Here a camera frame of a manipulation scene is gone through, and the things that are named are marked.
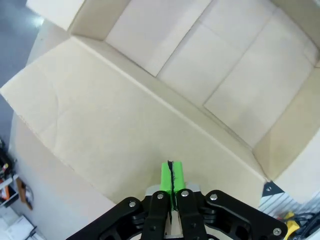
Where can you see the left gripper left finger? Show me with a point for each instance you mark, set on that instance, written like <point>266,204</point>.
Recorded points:
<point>155,212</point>

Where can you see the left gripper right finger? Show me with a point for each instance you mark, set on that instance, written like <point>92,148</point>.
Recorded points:
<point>190,212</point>

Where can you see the large cardboard box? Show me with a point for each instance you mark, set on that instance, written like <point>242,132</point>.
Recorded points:
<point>125,112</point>

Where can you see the slotted aluminium base plate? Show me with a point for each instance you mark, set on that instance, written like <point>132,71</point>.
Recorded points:
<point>275,207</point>

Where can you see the black triangular bracket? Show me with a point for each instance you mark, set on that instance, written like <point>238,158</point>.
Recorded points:
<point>271,190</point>

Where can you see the cluttered white storage shelf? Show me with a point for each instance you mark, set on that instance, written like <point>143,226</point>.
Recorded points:
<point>15,190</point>

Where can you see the yellow emergency stop box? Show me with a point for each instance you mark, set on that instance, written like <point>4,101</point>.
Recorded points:
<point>292,223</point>

